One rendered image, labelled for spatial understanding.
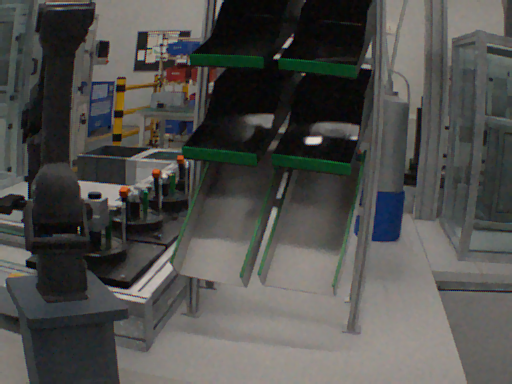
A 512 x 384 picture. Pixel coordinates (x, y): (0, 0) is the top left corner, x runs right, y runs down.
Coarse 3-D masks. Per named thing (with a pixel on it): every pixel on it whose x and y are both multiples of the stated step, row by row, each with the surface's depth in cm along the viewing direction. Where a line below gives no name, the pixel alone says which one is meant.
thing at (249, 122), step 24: (240, 72) 123; (264, 72) 121; (288, 72) 119; (216, 96) 113; (240, 96) 121; (264, 96) 120; (288, 96) 112; (216, 120) 113; (240, 120) 113; (264, 120) 112; (192, 144) 106; (216, 144) 106; (240, 144) 106; (264, 144) 102
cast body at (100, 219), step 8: (96, 192) 116; (88, 200) 113; (96, 200) 113; (104, 200) 115; (96, 208) 113; (104, 208) 116; (96, 216) 113; (104, 216) 116; (88, 224) 113; (96, 224) 113; (104, 224) 116
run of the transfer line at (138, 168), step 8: (144, 152) 256; (152, 152) 257; (160, 152) 263; (168, 152) 263; (176, 152) 262; (128, 160) 236; (136, 160) 236; (144, 160) 236; (152, 160) 237; (160, 160) 238; (168, 160) 260; (176, 160) 260; (128, 168) 236; (136, 168) 236; (144, 168) 236; (152, 168) 236; (160, 168) 235; (128, 176) 237; (136, 176) 237; (144, 176) 236; (128, 184) 238; (408, 184) 225; (280, 192) 230; (408, 192) 223; (440, 192) 220; (408, 200) 222; (440, 200) 220; (408, 208) 223; (440, 208) 221
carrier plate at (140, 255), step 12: (132, 252) 121; (144, 252) 122; (156, 252) 123; (36, 264) 107; (108, 264) 112; (120, 264) 113; (132, 264) 114; (144, 264) 115; (96, 276) 105; (108, 276) 106; (120, 276) 106; (132, 276) 107
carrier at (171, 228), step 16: (144, 192) 144; (160, 192) 143; (112, 208) 140; (144, 208) 145; (160, 208) 143; (112, 224) 137; (128, 224) 135; (144, 224) 136; (160, 224) 140; (176, 224) 145; (128, 240) 130; (144, 240) 130; (160, 240) 131
